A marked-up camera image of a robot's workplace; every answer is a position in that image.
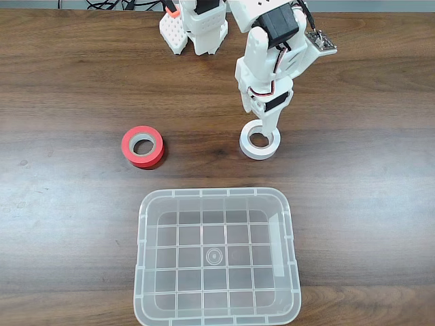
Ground small camera on white bracket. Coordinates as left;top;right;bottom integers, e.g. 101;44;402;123
283;27;338;74

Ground red tape roll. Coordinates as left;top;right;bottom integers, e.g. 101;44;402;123
121;125;167;170

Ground black cable bundle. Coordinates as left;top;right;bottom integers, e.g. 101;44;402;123
86;0;120;11

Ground orange plastic clip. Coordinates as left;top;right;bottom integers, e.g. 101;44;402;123
164;0;181;18

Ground white tape roll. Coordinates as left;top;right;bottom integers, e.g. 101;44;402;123
239;119;282;161

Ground clear plastic box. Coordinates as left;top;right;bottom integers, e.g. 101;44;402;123
133;187;302;326

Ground black cable with plug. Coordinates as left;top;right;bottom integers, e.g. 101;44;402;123
121;0;164;12

